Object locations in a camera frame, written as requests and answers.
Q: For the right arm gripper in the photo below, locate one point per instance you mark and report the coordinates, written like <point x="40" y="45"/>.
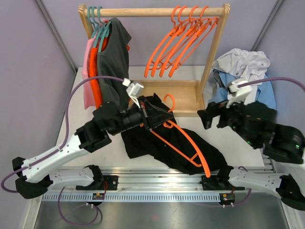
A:
<point x="216" y="109"/>

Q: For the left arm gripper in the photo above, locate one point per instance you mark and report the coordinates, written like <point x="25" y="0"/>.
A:
<point x="153" y="117"/>

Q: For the black shirt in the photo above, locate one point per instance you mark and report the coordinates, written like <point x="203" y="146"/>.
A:
<point x="162" y="144"/>

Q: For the white shirt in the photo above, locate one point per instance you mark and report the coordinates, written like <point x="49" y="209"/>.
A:
<point x="251" y="66"/>

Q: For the orange hanger of white shirt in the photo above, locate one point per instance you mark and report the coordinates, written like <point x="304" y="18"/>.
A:
<point x="166" y="53"/>

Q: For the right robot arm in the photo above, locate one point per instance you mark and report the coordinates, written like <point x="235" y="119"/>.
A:
<point x="255" y="124"/>

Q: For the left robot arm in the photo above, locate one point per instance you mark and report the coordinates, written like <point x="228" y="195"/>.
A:
<point x="42" y="173"/>

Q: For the orange shirt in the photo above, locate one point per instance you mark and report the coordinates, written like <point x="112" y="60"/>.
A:
<point x="95" y="88"/>

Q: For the pink shirt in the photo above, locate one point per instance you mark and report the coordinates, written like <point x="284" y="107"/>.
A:
<point x="88" y="98"/>

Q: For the dark grey shirt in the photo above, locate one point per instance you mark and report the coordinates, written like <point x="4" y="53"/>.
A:
<point x="114" y="61"/>

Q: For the wooden clothes rack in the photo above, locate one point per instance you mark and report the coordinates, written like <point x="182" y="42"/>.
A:
<point x="188" y="82"/>

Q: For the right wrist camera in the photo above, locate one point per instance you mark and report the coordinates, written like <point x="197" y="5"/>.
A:
<point x="237" y="92"/>

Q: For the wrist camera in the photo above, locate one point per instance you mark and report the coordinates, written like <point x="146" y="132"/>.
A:
<point x="237" y="92"/>
<point x="133" y="90"/>

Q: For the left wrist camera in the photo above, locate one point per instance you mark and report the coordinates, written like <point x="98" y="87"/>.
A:
<point x="133" y="90"/>

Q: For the aluminium rail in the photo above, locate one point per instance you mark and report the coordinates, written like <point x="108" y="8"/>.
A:
<point x="159" y="181"/>

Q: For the white cable duct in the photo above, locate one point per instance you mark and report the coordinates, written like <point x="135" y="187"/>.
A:
<point x="132" y="197"/>

